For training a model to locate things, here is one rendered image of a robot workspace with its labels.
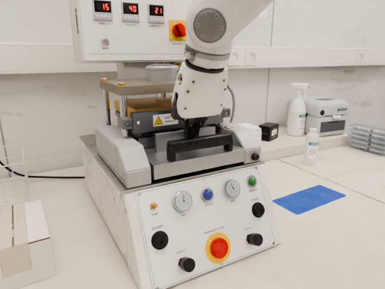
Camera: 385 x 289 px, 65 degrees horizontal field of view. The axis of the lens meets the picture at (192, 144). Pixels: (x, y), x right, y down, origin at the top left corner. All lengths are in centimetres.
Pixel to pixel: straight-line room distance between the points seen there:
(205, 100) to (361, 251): 49
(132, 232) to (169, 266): 10
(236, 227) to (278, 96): 112
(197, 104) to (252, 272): 35
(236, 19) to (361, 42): 175
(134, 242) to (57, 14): 88
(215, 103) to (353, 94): 164
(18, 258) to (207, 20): 53
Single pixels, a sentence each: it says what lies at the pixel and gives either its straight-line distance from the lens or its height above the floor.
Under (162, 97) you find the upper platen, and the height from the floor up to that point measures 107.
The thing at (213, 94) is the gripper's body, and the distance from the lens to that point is 60.
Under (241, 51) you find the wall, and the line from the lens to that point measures 146.
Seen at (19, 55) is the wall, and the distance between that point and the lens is 117.
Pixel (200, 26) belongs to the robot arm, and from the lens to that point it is 46.
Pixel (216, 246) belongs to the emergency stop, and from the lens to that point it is 65.
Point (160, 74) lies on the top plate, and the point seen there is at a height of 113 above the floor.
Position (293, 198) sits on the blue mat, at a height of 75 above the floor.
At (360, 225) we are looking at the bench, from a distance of 92.
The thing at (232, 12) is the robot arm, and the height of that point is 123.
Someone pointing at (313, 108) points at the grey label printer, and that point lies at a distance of 154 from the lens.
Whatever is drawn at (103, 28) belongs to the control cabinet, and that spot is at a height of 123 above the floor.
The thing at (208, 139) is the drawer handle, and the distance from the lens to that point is 62.
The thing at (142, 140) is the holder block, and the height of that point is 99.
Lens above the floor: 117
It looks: 16 degrees down
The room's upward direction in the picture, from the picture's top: straight up
